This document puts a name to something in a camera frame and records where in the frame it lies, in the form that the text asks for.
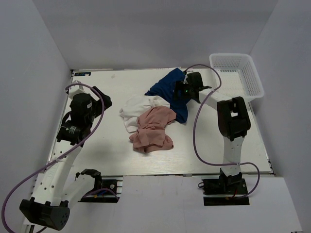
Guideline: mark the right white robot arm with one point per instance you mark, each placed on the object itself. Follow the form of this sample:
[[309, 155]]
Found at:
[[233, 121]]

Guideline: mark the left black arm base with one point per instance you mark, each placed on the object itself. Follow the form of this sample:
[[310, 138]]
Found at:
[[105, 189]]

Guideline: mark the blue label sticker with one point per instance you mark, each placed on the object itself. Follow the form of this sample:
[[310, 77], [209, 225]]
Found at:
[[82, 74]]

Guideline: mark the blue t shirt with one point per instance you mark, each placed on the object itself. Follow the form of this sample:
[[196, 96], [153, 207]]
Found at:
[[165, 89]]

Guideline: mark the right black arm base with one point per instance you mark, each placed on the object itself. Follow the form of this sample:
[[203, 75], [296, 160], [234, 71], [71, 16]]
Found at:
[[216, 194]]

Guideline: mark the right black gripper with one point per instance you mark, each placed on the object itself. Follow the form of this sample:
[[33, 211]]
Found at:
[[180, 90]]

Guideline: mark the white t shirt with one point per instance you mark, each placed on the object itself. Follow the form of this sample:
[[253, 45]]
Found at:
[[136, 106]]

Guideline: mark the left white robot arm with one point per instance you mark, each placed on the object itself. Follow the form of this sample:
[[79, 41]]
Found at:
[[50, 204]]

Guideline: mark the white plastic basket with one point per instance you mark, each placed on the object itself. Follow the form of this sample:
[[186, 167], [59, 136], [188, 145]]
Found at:
[[238, 74]]

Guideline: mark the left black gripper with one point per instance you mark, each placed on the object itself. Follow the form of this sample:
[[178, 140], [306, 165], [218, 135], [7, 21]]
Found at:
[[97, 103]]

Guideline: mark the pink t shirt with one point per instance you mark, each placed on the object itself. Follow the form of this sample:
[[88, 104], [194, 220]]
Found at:
[[150, 135]]

